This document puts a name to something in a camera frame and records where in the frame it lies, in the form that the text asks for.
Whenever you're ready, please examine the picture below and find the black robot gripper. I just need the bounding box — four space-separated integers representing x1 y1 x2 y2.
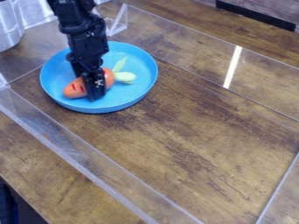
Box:
67 17 109 102

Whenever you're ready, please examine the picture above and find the dark baseboard strip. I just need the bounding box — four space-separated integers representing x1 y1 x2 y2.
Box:
217 0 296 32

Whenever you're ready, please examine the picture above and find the clear acrylic barrier wall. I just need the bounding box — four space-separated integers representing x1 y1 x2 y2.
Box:
0 0 299 224

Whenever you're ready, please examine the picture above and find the orange toy carrot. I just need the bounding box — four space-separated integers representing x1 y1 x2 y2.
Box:
63 58 137 99

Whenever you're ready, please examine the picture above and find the blue round plastic tray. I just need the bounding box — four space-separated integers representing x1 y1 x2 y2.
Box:
41 41 159 114

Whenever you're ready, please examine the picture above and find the white checked curtain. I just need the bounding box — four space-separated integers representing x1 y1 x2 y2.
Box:
0 0 57 53

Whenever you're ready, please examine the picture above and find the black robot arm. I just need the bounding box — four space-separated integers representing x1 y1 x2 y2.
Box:
47 0 109 101

